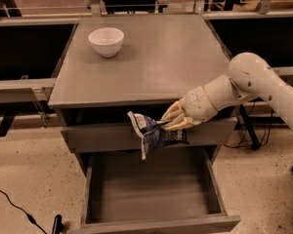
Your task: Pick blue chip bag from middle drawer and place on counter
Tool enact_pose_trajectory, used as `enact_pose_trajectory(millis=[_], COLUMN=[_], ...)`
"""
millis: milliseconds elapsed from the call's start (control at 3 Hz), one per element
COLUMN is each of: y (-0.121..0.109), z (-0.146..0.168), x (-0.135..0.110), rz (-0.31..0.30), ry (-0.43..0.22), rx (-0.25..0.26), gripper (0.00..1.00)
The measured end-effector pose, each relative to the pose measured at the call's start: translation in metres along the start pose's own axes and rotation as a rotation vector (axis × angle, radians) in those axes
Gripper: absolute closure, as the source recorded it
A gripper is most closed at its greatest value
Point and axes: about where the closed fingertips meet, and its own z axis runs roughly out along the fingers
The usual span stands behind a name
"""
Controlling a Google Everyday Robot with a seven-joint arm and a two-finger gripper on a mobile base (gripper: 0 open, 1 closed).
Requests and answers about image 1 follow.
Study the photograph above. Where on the blue chip bag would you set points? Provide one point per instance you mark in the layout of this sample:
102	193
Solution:
152	134

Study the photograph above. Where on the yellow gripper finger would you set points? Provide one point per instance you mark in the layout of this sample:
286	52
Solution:
178	124
173	112

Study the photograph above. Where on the white ceramic bowl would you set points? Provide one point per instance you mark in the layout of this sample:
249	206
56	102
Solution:
106	41

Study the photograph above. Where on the open middle drawer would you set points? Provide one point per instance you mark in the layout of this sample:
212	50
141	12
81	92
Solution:
173	191

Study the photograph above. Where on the top drawer with knob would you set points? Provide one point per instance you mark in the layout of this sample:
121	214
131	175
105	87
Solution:
121	136

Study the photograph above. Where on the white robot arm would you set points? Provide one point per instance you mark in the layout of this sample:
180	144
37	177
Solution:
249	76

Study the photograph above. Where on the black object bottom left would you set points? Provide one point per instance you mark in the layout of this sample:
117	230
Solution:
57	225

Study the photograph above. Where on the grey wooden drawer cabinet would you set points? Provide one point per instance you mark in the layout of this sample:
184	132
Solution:
162	57

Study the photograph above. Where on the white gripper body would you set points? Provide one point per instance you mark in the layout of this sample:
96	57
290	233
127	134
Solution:
197	105

